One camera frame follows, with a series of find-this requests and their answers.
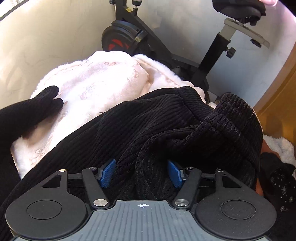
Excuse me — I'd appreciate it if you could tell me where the wooden wardrobe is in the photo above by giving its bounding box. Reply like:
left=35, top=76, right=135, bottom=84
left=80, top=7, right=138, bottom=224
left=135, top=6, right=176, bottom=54
left=254, top=47, right=296, bottom=144

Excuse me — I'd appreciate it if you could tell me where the white fleece blanket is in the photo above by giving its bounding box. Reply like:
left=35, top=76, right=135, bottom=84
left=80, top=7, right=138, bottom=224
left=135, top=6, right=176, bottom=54
left=263, top=135, right=295, bottom=166

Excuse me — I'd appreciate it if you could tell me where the black exercise bike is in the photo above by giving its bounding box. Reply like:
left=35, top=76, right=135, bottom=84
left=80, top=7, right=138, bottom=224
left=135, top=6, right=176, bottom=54
left=101, top=0, right=271, bottom=103

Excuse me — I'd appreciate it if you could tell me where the black speckled garment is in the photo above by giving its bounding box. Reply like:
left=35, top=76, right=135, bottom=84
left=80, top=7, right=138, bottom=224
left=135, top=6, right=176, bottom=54
left=259, top=153, right=295, bottom=240

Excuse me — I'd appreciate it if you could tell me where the pink fluffy garment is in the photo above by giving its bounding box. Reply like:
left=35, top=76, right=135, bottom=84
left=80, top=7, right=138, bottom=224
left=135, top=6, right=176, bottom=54
left=10, top=51, right=217, bottom=179

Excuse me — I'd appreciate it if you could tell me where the black gloved left hand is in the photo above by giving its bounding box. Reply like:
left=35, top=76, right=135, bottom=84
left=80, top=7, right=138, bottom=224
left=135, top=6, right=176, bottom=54
left=1, top=86, right=64, bottom=145

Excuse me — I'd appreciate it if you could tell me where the black ribbed knit garment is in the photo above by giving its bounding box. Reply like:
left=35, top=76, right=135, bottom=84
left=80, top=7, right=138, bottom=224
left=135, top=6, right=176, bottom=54
left=0, top=86, right=265, bottom=239

